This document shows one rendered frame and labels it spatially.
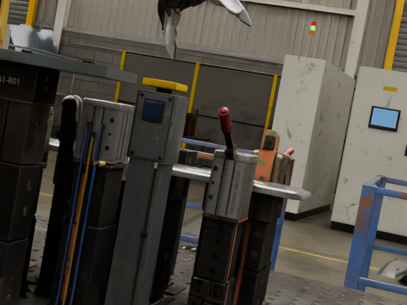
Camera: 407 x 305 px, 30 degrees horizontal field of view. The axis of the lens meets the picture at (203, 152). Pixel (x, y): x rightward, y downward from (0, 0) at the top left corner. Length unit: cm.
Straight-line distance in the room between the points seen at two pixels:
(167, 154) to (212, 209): 19
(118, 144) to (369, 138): 793
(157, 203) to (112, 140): 23
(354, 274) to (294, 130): 623
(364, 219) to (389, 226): 611
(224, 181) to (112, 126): 23
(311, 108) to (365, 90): 67
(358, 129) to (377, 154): 37
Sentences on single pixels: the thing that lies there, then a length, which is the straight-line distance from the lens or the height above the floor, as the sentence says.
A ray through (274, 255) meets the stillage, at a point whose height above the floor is 37.
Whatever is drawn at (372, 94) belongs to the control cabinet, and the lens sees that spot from 930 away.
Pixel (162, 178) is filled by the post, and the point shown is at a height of 100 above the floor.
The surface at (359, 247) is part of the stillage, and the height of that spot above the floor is 69.
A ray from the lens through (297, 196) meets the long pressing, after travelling 146.
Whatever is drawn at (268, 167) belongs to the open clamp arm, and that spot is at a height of 103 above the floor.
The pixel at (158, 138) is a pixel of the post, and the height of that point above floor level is 107.
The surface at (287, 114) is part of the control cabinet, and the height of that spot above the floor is 128.
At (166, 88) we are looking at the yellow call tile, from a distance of 122.
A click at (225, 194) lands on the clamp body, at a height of 98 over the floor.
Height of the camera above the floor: 112
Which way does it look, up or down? 3 degrees down
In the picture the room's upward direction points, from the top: 10 degrees clockwise
